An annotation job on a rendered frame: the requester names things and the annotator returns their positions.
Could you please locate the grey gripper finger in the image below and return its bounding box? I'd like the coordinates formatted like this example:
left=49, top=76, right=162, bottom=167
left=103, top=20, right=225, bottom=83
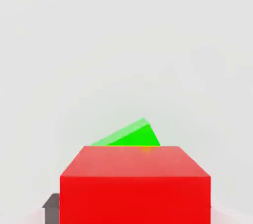
left=25, top=193, right=61, bottom=224

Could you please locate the small red cube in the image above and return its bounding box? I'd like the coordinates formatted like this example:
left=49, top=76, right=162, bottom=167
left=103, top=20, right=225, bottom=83
left=59, top=145, right=211, bottom=224

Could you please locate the small green cube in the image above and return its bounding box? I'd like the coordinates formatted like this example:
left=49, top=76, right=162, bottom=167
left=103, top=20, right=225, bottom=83
left=90, top=117, right=161, bottom=147

